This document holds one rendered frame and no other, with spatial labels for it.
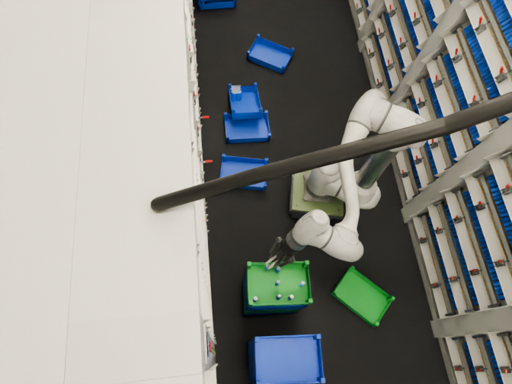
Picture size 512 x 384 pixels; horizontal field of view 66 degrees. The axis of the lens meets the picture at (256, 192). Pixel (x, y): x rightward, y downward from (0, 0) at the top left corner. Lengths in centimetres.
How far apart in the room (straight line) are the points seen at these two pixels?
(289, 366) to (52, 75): 155
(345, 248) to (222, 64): 191
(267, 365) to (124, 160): 140
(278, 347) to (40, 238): 141
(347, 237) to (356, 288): 94
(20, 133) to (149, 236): 31
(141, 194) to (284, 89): 236
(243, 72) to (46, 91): 229
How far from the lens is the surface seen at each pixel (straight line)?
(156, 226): 70
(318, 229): 153
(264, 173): 60
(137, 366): 67
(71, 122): 83
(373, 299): 254
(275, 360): 197
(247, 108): 279
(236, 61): 312
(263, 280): 199
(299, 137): 279
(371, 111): 171
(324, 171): 215
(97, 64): 90
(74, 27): 98
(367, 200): 219
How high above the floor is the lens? 236
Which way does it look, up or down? 67 degrees down
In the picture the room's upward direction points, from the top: 12 degrees clockwise
